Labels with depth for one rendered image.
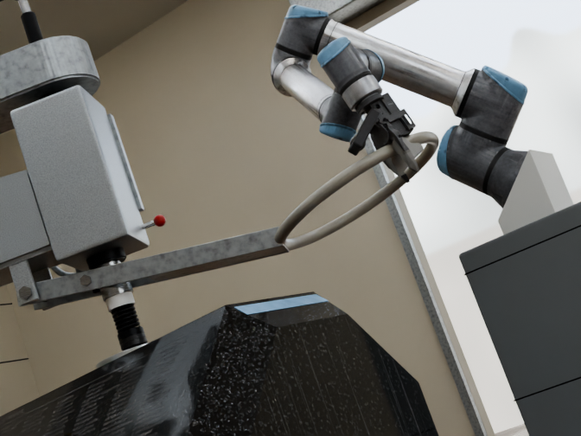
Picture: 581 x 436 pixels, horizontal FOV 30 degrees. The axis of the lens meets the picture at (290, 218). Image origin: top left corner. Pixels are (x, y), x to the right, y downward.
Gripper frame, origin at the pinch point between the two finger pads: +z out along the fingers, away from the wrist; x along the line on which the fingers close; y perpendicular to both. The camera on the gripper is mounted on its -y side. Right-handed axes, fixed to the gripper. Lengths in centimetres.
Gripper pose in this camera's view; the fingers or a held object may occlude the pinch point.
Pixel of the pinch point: (408, 173)
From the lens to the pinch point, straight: 254.0
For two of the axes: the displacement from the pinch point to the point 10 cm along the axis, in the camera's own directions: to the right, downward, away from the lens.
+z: 5.3, 8.2, -2.1
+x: -3.0, 4.2, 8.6
